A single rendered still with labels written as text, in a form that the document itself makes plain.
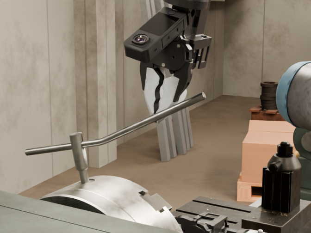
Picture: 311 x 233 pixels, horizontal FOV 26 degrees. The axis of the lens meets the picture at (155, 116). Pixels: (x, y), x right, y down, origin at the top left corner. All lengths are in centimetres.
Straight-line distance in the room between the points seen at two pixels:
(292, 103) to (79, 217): 43
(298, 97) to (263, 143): 355
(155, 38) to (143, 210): 28
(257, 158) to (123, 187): 361
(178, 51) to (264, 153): 366
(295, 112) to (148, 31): 30
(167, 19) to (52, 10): 417
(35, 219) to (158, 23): 35
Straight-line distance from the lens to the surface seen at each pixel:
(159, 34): 101
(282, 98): 118
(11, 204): 101
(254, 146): 469
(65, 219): 93
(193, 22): 109
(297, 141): 212
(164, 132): 566
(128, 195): 111
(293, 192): 165
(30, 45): 497
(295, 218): 165
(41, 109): 513
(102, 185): 112
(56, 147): 116
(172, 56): 106
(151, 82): 109
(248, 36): 862
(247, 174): 475
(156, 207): 113
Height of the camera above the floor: 159
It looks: 12 degrees down
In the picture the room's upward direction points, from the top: straight up
